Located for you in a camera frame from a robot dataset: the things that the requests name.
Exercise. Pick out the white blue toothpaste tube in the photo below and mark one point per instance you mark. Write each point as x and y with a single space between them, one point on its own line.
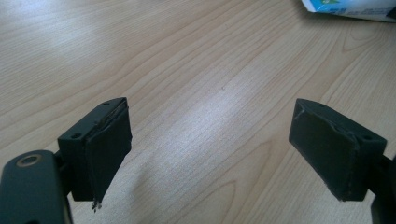
348 7

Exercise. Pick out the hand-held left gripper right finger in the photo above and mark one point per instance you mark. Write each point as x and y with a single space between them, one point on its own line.
336 149

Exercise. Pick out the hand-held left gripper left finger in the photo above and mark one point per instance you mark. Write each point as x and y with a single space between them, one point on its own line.
99 146

